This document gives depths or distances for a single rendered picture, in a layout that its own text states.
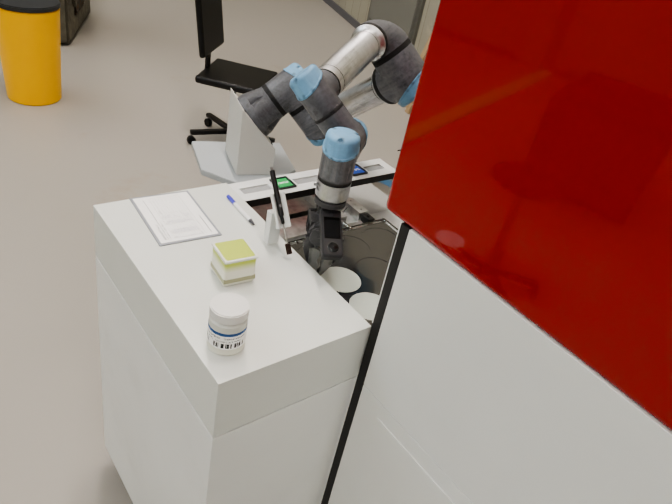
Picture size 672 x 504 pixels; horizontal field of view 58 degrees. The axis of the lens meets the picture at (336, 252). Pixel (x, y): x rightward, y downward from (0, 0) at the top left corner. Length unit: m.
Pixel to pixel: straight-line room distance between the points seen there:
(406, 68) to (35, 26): 3.01
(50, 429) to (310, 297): 1.25
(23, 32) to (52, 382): 2.48
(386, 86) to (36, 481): 1.57
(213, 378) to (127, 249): 0.41
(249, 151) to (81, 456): 1.12
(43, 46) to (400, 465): 3.60
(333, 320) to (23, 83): 3.48
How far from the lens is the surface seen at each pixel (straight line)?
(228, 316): 1.07
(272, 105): 1.96
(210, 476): 1.29
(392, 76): 1.67
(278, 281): 1.31
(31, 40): 4.33
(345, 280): 1.46
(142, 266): 1.33
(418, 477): 1.31
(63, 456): 2.22
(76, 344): 2.56
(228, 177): 1.99
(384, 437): 1.34
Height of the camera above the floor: 1.76
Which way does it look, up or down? 34 degrees down
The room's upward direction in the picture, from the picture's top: 13 degrees clockwise
